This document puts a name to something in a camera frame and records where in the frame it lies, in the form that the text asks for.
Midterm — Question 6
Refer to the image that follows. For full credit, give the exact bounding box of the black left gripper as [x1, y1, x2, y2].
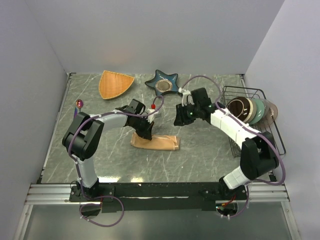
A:
[130, 116, 155, 141]

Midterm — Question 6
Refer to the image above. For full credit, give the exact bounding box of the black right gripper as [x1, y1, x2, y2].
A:
[173, 102, 200, 127]

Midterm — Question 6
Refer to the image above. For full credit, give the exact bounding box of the peach satin napkin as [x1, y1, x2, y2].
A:
[130, 132, 181, 151]

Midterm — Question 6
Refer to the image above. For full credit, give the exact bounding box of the iridescent knife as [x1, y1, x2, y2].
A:
[73, 107, 78, 118]

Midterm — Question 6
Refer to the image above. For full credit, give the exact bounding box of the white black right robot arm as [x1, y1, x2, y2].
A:
[174, 88, 279, 200]

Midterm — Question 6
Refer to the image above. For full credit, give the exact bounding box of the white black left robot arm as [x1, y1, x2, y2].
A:
[62, 99, 158, 201]

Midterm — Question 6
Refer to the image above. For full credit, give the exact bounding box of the blue star-shaped dish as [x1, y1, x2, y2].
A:
[144, 69, 180, 96]

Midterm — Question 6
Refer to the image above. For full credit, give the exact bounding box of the orange woven shield tray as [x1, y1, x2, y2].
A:
[98, 70, 135, 100]

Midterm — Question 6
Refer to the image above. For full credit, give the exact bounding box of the brown bowl in rack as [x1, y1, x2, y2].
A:
[226, 96, 254, 123]

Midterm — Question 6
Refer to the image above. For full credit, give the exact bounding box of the iridescent spoon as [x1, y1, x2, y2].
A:
[75, 99, 84, 110]

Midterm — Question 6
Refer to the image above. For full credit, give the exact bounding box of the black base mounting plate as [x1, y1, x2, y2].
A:
[69, 182, 247, 213]

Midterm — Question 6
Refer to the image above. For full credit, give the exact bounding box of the green plate in rack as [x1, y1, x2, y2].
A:
[248, 98, 266, 125]

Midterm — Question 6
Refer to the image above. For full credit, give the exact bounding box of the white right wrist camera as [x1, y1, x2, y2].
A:
[178, 87, 194, 107]

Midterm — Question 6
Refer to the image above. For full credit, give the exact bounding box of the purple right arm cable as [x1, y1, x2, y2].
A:
[178, 74, 287, 219]

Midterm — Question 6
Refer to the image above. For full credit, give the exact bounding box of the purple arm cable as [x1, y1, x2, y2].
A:
[178, 74, 287, 219]
[68, 95, 165, 228]

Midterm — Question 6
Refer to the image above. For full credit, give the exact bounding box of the black wire dish rack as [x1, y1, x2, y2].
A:
[220, 85, 287, 156]

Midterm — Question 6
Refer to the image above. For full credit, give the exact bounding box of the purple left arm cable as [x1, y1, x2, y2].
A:
[68, 95, 165, 228]

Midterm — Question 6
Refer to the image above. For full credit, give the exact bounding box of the aluminium frame rail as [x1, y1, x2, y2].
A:
[14, 181, 302, 240]

